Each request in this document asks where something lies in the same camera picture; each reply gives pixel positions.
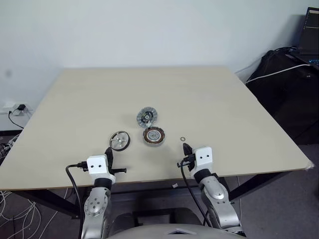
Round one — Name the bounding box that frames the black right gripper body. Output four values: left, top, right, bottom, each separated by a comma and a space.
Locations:
184, 153, 198, 173

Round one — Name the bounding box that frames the copper coil motor stator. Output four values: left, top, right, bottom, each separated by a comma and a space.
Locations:
143, 126, 167, 148

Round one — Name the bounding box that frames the round silver motor cover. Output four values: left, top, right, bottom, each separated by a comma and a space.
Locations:
136, 106, 160, 128

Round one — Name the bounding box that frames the grey robot torso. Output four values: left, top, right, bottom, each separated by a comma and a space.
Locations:
107, 222, 247, 239

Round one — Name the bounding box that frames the large black bag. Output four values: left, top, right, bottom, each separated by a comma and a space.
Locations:
245, 49, 319, 145

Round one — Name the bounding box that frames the black laptop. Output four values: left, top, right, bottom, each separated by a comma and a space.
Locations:
298, 6, 319, 67

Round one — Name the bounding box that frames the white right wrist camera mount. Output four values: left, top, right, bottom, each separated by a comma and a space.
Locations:
189, 146, 213, 178

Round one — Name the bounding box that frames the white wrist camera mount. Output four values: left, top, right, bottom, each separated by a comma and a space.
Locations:
189, 146, 213, 178
86, 155, 116, 184

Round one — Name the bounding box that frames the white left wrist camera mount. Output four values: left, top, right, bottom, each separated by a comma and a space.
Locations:
86, 155, 116, 184

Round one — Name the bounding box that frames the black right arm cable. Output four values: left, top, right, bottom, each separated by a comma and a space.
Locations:
176, 154, 215, 228

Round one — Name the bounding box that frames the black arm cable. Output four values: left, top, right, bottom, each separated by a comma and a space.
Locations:
65, 162, 88, 225
176, 154, 215, 228

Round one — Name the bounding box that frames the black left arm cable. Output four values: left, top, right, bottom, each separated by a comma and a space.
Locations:
65, 162, 88, 225

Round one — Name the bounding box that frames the black metal table frame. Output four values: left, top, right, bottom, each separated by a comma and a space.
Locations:
0, 171, 293, 220

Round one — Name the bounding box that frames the white floor cable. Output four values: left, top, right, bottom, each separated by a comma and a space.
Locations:
0, 188, 77, 239

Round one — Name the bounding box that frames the thin black power cord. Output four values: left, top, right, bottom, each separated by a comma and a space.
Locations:
8, 111, 24, 130

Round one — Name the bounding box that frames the white charging cable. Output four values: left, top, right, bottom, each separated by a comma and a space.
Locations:
246, 63, 312, 83

